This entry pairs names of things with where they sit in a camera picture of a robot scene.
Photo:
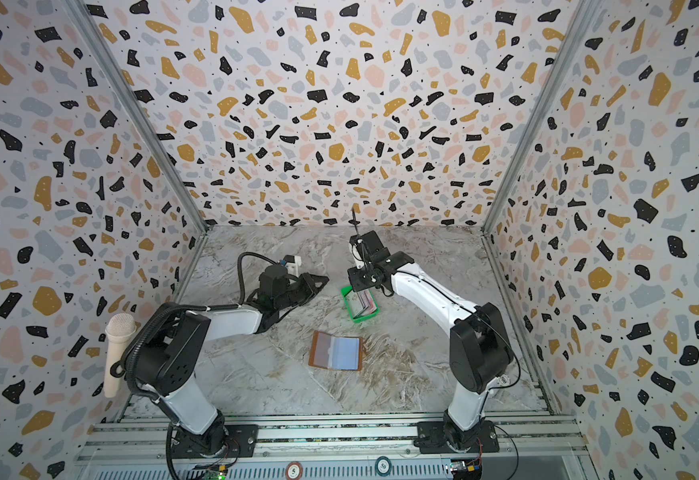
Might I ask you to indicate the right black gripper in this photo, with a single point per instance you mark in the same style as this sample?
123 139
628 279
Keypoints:
363 276

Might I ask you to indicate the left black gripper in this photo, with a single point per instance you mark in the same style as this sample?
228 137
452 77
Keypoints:
309 281

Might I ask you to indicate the green plastic card tray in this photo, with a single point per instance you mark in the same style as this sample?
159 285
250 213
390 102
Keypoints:
344 292

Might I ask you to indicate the stack of credit cards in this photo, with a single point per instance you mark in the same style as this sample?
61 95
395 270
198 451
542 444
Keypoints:
362 303

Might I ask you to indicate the brown leather card holder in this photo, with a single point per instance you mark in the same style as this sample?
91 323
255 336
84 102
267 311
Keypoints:
330 352

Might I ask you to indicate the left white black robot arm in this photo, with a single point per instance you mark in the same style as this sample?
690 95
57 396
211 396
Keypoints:
159 362

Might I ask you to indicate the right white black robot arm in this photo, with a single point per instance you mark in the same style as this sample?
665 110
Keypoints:
479 348

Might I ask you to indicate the beige foam microphone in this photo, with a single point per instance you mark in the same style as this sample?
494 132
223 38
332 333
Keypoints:
118 332

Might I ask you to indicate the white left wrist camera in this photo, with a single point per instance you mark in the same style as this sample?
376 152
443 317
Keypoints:
292 263

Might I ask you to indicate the aluminium mounting rail frame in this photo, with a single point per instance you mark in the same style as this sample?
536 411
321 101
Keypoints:
369 446

